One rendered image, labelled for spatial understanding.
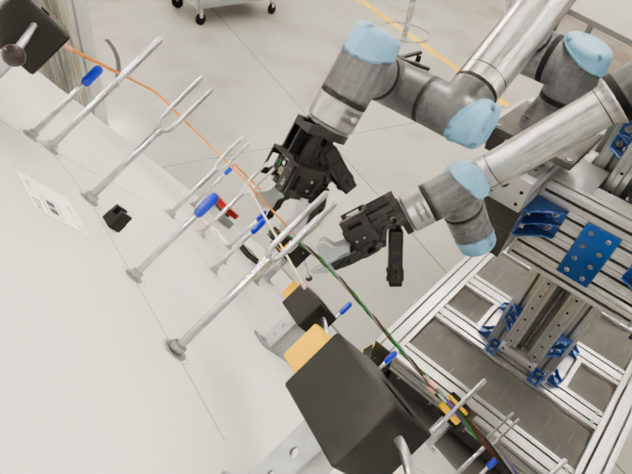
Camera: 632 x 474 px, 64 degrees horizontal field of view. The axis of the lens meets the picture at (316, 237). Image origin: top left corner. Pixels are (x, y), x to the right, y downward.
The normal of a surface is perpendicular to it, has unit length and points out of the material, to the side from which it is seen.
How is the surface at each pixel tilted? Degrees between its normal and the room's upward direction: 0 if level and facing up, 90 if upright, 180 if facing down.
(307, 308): 41
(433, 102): 60
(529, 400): 0
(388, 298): 0
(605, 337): 0
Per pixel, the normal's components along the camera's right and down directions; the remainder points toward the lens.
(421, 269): 0.12, -0.72
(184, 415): 0.71, -0.70
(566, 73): -0.67, 0.44
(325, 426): -0.55, -0.56
